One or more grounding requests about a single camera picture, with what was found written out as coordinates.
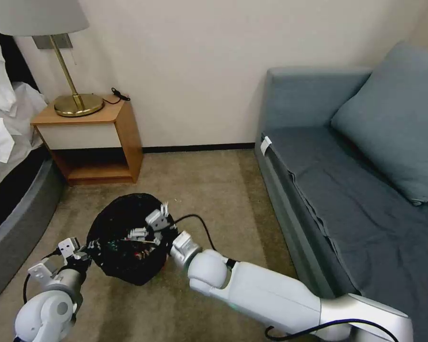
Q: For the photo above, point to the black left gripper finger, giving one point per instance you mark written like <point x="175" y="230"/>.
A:
<point x="82" y="254"/>

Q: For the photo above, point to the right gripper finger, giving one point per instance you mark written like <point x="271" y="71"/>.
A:
<point x="138" y="233"/>
<point x="164" y="207"/>

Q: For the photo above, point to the black mesh trash bin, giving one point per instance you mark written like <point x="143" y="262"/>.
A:
<point x="117" y="263"/>

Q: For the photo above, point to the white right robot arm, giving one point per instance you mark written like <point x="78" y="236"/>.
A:
<point x="271" y="292"/>

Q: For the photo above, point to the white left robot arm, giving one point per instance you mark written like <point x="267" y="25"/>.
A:
<point x="46" y="310"/>

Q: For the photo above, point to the colourful garbage pieces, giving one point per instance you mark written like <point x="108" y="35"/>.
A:
<point x="140" y="251"/>

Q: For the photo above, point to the grey bed base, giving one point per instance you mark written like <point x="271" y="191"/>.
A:
<point x="18" y="228"/>

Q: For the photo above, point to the black baseboard strip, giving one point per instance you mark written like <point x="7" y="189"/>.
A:
<point x="199" y="146"/>

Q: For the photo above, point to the wooden nightstand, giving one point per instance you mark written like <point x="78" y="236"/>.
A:
<point x="128" y="142"/>

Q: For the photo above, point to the white nightstand drawer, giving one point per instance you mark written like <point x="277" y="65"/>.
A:
<point x="79" y="136"/>

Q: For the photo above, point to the white sofa label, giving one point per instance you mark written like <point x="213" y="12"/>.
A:
<point x="266" y="145"/>

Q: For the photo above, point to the brass table lamp grey shade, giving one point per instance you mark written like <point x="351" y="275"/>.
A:
<point x="79" y="105"/>

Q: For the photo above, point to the white duvet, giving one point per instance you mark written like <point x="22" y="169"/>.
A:
<point x="7" y="142"/>

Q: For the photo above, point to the blue-grey sofa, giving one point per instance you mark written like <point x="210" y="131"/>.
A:
<point x="342" y="199"/>

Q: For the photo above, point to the black headboard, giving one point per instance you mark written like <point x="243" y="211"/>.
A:
<point x="19" y="64"/>

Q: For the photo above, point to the blue-grey square cushion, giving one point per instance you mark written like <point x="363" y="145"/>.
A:
<point x="396" y="128"/>

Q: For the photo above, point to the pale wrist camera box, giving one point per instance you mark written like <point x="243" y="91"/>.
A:
<point x="68" y="246"/>
<point x="158" y="219"/>

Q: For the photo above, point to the silver wall switch plate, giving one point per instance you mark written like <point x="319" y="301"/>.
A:
<point x="59" y="42"/>

